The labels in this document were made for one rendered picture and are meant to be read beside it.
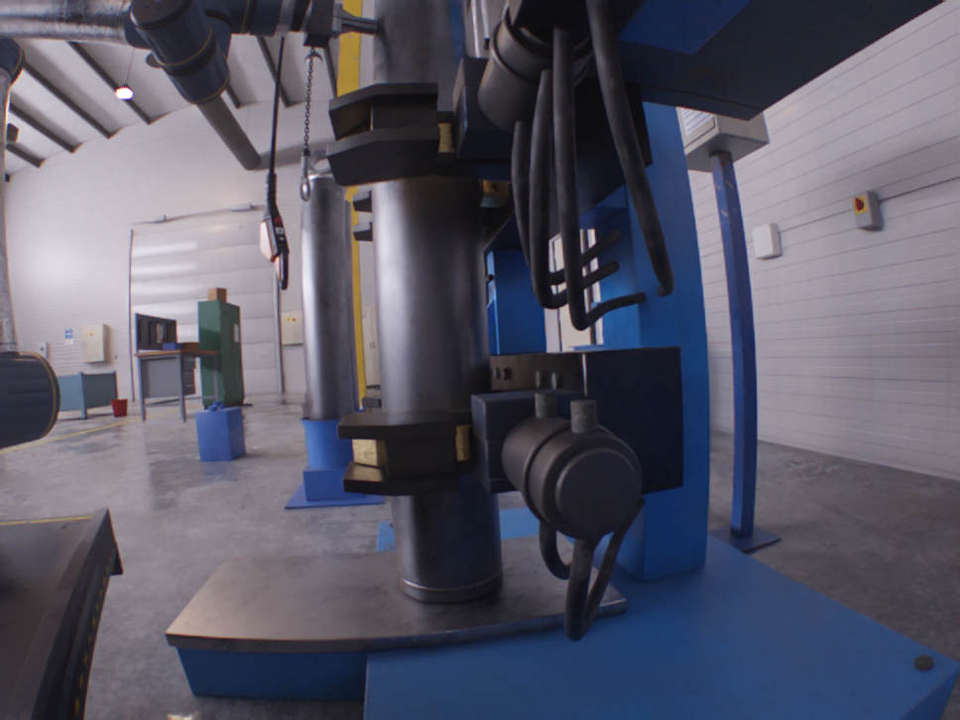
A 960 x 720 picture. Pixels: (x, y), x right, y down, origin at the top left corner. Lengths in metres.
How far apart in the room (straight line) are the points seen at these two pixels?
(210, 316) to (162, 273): 5.13
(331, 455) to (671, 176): 1.74
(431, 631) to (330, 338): 1.56
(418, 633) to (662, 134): 1.07
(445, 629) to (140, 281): 12.96
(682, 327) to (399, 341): 0.55
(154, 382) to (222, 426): 3.57
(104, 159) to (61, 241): 2.55
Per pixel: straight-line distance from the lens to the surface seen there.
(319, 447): 2.21
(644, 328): 0.95
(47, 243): 15.83
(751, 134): 1.53
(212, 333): 8.21
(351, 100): 0.74
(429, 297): 0.84
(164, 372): 6.89
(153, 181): 14.14
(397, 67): 1.02
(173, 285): 12.98
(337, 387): 2.19
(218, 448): 3.53
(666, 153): 1.08
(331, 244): 2.25
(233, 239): 12.56
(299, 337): 11.61
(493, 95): 0.63
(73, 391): 8.60
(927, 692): 0.83
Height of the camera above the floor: 0.61
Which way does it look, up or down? 1 degrees down
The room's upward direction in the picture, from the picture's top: 4 degrees counter-clockwise
